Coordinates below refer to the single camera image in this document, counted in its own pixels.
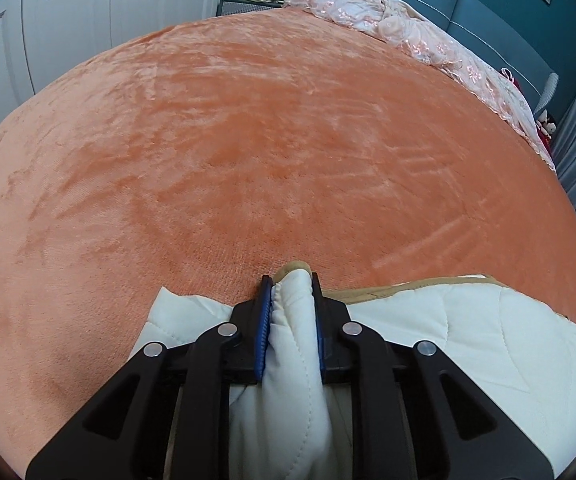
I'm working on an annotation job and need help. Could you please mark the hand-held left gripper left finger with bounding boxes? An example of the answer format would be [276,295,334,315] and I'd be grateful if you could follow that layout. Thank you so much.
[25,275,274,480]

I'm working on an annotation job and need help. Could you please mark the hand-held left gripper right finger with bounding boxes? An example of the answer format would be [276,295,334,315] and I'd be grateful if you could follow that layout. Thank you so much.
[310,272,554,480]

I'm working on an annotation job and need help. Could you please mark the cream quilted jacket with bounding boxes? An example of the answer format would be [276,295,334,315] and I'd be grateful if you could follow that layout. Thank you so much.
[128,260,576,480]

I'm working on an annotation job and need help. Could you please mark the orange plush blanket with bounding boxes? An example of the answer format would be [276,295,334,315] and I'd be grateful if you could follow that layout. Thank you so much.
[0,7,576,463]

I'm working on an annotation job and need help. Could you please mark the red plush toys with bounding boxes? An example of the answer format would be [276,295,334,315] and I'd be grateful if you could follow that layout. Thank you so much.
[535,109,560,152]

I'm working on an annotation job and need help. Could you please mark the dark nightstand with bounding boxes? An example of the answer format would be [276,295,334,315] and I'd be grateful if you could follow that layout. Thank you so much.
[218,0,285,20]

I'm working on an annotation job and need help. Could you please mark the pink floral quilt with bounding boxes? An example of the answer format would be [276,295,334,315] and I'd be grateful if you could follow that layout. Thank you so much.
[282,0,558,172]

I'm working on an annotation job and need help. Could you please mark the white wardrobe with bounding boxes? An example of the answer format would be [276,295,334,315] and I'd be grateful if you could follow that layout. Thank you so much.
[0,0,249,158]

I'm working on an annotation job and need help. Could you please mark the blue upholstered headboard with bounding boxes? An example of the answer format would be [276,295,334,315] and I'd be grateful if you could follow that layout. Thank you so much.
[245,0,576,128]

